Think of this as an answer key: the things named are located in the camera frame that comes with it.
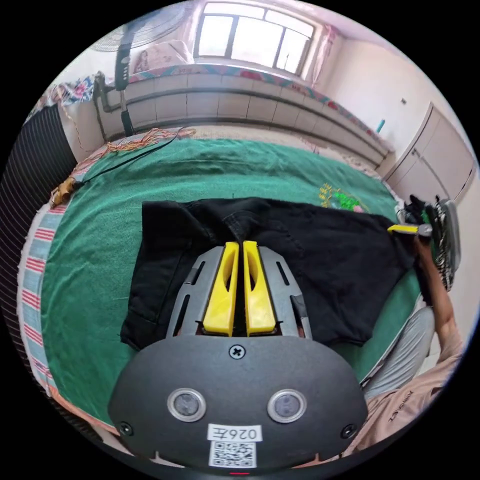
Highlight person's right forearm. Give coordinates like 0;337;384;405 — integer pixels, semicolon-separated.
420;262;459;340

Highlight floral cloth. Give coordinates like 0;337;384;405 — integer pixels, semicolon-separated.
52;76;95;104

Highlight standing fan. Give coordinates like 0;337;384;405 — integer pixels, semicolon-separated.
89;6;190;137

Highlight pink curtain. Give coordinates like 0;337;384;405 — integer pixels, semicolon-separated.
313;23;336;85

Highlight window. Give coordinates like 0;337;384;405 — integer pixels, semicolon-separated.
192;1;317;73

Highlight person's body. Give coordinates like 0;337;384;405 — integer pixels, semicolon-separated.
358;307;474;457

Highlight bed with green blanket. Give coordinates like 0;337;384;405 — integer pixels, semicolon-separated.
16;137;427;432

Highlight black cable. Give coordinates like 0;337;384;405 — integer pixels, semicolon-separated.
80;126;185;185

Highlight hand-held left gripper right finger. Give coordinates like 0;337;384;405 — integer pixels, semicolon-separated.
242;240;277;336

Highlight tiled sleeping platform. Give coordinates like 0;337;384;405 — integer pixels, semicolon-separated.
106;63;395;168

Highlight person's right hand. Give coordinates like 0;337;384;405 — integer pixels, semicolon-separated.
414;237;437;272

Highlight white cupboard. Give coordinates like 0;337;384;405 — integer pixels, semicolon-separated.
381;101;478;205

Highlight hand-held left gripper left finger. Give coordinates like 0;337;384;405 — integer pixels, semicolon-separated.
202;241;240;335

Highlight black ribbed screen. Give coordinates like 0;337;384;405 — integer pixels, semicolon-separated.
0;101;80;417

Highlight folded pink quilt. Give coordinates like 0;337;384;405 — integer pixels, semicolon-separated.
131;40;196;74

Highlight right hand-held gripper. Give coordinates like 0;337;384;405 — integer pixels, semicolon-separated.
387;223;434;239

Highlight pile of clothes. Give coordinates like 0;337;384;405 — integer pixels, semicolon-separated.
396;193;463;292

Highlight black pants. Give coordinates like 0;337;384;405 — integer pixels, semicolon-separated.
119;197;418;348

